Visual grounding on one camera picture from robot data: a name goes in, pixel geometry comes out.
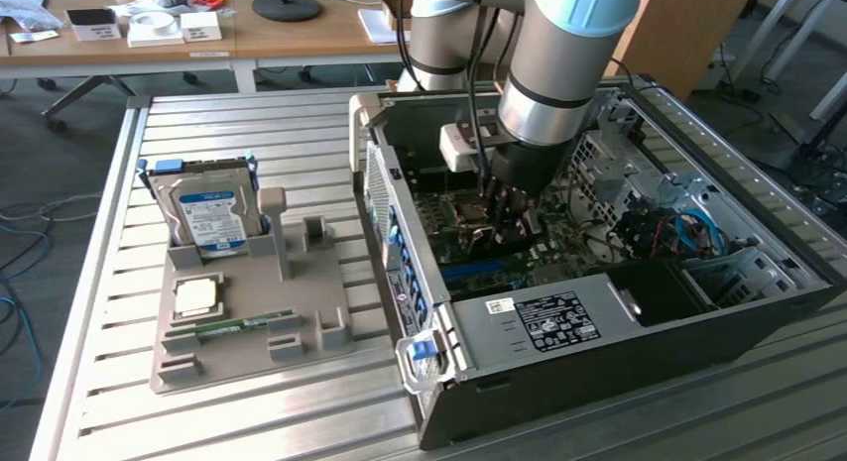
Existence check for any green RAM stick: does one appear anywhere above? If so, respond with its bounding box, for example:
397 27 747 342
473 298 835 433
165 309 297 339

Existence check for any white box with black top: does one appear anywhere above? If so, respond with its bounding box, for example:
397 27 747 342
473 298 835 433
66 7 125 42

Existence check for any silver CPU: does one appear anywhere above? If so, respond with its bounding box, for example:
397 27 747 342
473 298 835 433
173 280 224 319

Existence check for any black open PC case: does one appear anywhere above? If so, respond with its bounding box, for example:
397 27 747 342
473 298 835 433
349 73 847 452

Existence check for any blue expansion slot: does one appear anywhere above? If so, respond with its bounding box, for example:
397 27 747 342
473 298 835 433
441 260 503 284

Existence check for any white tape roll on box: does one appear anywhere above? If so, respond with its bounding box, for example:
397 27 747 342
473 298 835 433
125 12 186 49

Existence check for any small red white card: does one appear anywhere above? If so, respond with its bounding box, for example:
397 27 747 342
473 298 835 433
10 29 62 45

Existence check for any grey power supply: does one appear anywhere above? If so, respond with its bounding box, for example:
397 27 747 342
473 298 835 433
452 275 640 372

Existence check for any hard disk with blue caddy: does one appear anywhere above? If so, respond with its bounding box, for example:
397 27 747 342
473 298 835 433
135 153 260 262

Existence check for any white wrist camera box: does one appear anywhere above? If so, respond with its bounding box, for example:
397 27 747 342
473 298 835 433
440 123 512 173

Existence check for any metal drive cage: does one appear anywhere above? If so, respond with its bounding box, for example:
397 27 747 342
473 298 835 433
562 86 721 224

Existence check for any blue case latch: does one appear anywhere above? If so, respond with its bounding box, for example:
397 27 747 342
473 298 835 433
409 339 444 366

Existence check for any blue wire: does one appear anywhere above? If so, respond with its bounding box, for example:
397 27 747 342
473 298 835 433
660 207 730 260

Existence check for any grey floor cable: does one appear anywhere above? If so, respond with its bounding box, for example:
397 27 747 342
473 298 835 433
0 192 101 224

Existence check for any plain white box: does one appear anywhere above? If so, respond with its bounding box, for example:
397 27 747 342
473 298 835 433
180 10 224 44

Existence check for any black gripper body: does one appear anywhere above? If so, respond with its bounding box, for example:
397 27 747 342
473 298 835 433
489 141 568 197

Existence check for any wooden desk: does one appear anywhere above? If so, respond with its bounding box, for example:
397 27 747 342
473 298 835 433
0 0 531 80

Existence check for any black lamp base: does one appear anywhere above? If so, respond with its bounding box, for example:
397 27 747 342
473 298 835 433
250 0 325 23

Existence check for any white paper stack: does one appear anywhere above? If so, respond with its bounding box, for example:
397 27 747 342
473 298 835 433
356 7 413 46

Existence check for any grey parts rack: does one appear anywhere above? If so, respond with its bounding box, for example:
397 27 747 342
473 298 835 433
149 185 359 397

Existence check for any green motherboard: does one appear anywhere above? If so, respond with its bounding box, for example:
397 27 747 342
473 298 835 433
409 182 636 303

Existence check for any CPU socket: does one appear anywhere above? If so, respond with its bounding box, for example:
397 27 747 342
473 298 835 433
443 192 495 229

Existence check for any white table leg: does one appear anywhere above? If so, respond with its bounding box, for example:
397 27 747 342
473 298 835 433
741 0 842 83

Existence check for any grey disk bay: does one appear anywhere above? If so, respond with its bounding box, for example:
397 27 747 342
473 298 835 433
680 246 799 309

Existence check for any blue floor cable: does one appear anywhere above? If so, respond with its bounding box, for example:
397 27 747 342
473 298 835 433
0 222 53 412

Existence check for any green graphics card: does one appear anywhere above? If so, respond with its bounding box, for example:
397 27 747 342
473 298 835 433
456 202 552 258

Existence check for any clear plastic bag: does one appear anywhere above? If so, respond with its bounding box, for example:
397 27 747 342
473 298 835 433
0 0 69 31

